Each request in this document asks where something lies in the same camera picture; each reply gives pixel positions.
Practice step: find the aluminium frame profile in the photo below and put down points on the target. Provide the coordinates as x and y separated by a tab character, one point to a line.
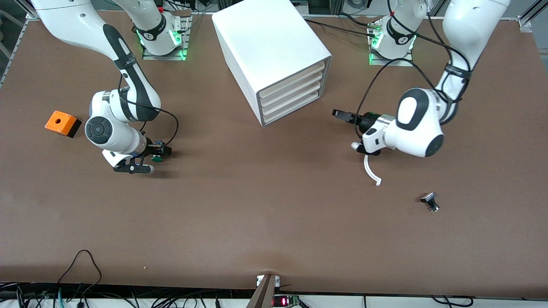
525	22
32	13

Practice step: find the orange button enclosure box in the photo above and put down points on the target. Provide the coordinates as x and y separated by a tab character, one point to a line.
66	124

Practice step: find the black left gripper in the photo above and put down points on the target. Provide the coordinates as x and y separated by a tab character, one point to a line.
367	119

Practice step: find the grey left arm base plate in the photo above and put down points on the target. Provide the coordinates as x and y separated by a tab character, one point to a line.
398	63

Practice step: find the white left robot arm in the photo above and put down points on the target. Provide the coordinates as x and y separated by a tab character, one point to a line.
415	128

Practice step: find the white curved plastic piece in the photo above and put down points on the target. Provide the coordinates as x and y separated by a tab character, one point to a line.
367	169

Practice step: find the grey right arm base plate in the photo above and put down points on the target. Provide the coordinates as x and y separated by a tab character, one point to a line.
171	57

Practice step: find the brown wooden post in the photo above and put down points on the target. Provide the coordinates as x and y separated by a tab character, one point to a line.
263	295

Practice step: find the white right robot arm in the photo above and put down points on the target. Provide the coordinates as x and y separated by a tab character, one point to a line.
107	128

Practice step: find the black rectangular push button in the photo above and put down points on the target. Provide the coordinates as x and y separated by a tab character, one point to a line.
429	198

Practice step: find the red digit display device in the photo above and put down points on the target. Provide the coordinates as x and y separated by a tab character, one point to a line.
284	302

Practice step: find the small white bracket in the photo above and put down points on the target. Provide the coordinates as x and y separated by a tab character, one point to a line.
259	280

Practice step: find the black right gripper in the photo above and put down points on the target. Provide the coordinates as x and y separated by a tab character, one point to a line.
153	150

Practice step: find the green mushroom push button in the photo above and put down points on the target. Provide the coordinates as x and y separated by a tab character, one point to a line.
157	159

